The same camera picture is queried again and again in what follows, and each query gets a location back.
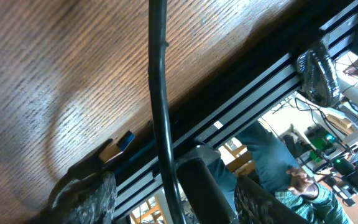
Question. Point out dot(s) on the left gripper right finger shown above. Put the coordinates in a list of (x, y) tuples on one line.
[(255, 205)]

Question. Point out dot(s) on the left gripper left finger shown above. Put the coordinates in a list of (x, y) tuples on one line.
[(85, 194)]

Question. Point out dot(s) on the person in teal shirt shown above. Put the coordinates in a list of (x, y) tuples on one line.
[(279, 175)]

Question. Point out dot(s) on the cluttered background desk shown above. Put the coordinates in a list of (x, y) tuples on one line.
[(324, 141)]

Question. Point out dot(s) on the black aluminium frame rail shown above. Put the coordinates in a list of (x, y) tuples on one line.
[(261, 75)]

